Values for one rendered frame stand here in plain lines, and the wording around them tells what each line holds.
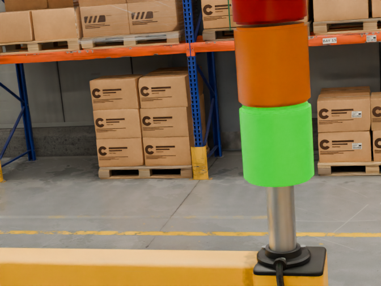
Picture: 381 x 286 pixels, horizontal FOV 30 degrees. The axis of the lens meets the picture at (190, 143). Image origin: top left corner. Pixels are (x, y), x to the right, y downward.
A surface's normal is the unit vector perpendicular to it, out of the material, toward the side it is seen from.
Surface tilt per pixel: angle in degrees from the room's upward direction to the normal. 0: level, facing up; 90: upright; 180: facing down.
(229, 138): 90
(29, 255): 0
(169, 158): 93
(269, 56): 90
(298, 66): 90
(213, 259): 0
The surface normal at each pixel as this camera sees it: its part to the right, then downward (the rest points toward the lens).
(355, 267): -0.08, -0.97
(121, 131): -0.22, 0.29
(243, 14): -0.78, 0.20
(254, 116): -0.59, 0.23
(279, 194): 0.02, 0.22
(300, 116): 0.62, 0.12
